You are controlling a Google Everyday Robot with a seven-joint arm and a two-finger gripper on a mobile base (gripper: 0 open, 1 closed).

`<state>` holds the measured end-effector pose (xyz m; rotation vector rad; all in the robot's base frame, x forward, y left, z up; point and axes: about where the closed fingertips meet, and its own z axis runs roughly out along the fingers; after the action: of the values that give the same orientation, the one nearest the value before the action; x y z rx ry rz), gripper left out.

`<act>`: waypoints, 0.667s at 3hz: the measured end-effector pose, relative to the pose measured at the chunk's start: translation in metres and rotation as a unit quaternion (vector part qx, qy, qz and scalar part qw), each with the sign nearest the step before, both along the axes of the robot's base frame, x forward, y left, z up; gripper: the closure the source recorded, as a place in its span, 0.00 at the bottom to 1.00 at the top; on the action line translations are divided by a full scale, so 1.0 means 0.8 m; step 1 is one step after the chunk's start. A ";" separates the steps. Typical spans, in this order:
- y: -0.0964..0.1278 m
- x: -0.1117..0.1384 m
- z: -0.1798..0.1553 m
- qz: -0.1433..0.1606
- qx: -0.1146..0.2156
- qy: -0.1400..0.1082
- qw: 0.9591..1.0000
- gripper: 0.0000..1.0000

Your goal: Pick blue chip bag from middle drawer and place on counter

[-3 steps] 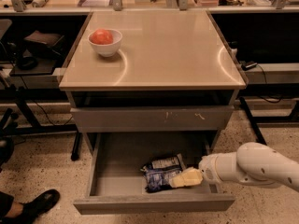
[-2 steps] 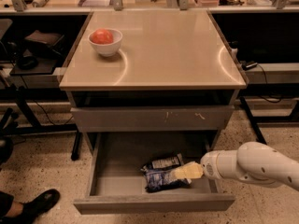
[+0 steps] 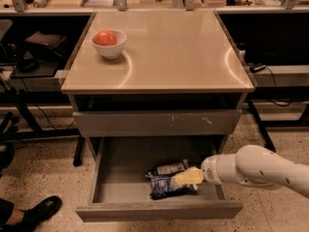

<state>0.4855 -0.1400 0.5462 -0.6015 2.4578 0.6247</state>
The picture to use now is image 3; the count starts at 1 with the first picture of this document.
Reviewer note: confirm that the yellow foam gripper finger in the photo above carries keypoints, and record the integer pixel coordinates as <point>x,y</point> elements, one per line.
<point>191,176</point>

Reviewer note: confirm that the blue chip bag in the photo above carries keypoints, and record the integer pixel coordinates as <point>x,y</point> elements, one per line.
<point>160,179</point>

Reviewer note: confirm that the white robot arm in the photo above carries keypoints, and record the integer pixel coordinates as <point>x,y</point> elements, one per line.
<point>251,166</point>

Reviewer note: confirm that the closed grey top drawer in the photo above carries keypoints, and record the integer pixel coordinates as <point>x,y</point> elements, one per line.
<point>156,123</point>

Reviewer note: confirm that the open grey middle drawer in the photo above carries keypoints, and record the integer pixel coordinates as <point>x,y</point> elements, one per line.
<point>121,191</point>

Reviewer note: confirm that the grey drawer cabinet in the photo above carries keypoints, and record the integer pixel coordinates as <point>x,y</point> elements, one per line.
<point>172,61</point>

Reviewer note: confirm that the black table leg right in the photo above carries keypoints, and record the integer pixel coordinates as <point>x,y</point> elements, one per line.
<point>262,128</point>

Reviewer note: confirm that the black table leg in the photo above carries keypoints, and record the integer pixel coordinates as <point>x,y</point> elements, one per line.
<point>77,159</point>
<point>262,128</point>

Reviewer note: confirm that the black table leg left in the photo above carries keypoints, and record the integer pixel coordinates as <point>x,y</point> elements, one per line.
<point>77,159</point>

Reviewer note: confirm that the black power adapter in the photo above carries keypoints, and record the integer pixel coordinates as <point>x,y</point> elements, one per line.
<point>254,68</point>

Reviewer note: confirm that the black shoe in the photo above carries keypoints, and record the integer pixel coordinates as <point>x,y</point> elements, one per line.
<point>14,220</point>

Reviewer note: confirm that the white ceramic bowl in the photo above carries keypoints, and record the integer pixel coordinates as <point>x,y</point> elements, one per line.
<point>113,51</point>

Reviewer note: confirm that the red apple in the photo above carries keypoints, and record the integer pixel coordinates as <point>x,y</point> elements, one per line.
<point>105,38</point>

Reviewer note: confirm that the black office chair base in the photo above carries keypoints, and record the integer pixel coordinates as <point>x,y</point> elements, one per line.
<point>8,127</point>

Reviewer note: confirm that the dark folded cloth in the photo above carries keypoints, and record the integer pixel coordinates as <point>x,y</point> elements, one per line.
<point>40,42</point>

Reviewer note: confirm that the black headphones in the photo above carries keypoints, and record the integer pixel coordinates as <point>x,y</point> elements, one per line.
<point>26,62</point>

